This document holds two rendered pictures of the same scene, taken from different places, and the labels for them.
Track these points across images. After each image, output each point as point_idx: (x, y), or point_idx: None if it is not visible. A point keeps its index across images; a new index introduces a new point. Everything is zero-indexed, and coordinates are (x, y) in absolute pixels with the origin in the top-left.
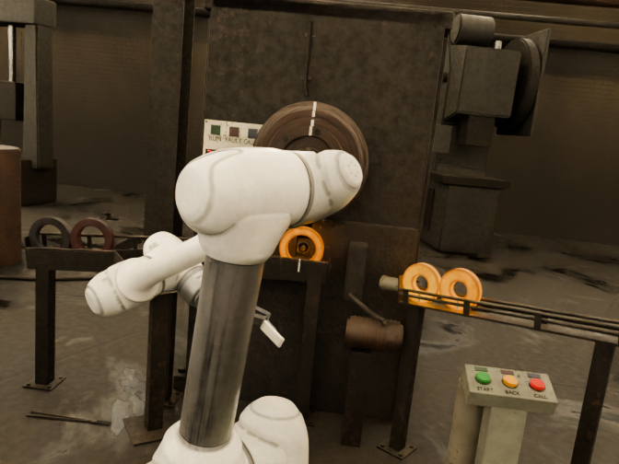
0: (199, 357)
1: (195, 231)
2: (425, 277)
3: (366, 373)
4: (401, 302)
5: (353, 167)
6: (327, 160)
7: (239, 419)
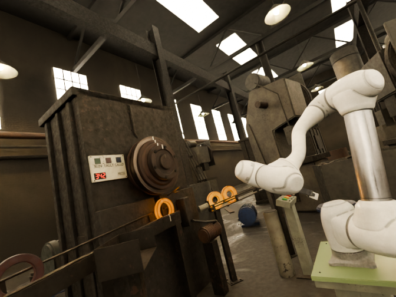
0: (380, 152)
1: (376, 93)
2: (216, 196)
3: (218, 250)
4: (213, 211)
5: None
6: None
7: (340, 211)
